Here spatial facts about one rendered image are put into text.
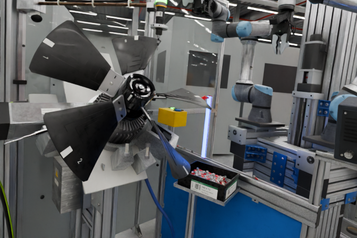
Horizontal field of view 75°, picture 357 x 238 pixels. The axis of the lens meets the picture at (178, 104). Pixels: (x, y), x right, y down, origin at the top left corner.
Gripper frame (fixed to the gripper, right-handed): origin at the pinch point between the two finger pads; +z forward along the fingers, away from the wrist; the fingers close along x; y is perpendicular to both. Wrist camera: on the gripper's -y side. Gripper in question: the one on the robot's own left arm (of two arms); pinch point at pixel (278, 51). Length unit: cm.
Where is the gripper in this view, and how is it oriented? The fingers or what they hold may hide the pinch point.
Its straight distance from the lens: 120.0
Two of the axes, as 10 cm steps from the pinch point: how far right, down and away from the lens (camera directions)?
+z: -0.9, 9.9, 1.1
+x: -6.6, -1.4, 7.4
